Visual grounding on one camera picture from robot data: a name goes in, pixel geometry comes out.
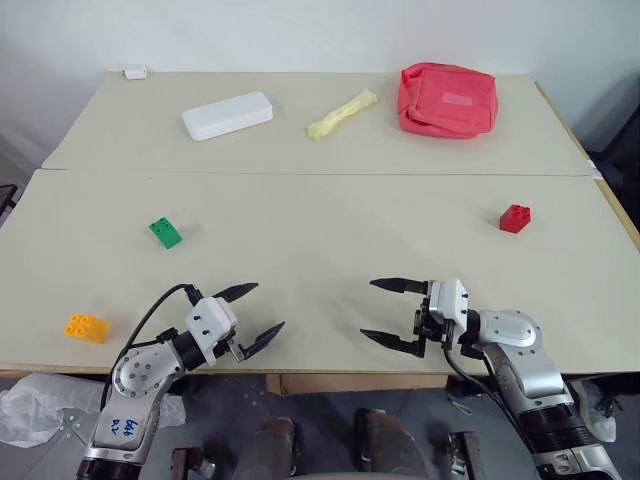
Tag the white plastic case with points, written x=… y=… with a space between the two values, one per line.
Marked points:
x=227 y=116

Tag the dark metal bracket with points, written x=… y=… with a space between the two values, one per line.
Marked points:
x=465 y=452

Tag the crumpled white plastic bag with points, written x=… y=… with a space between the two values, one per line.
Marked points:
x=595 y=410

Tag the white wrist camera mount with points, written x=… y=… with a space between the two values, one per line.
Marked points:
x=450 y=305
x=210 y=320

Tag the orange toy brick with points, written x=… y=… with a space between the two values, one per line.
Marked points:
x=87 y=327

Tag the red fabric pouch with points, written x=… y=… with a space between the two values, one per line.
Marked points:
x=445 y=100

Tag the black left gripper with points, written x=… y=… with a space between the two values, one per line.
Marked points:
x=235 y=348

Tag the red toy brick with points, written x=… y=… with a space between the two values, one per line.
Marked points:
x=515 y=220

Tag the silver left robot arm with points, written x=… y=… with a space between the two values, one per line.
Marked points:
x=142 y=375

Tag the small white plastic box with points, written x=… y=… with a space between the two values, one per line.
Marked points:
x=134 y=71

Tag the pale yellow bone toy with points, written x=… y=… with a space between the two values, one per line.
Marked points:
x=342 y=114

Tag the dark rounded shape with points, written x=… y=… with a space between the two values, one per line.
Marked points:
x=385 y=445
x=275 y=450

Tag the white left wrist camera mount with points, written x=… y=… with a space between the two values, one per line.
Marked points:
x=210 y=320

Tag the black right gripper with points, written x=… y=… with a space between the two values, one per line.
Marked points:
x=426 y=322

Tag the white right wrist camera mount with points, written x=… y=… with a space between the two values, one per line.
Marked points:
x=450 y=305

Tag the green toy brick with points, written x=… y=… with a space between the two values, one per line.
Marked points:
x=166 y=233

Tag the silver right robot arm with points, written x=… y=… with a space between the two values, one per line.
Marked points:
x=525 y=370

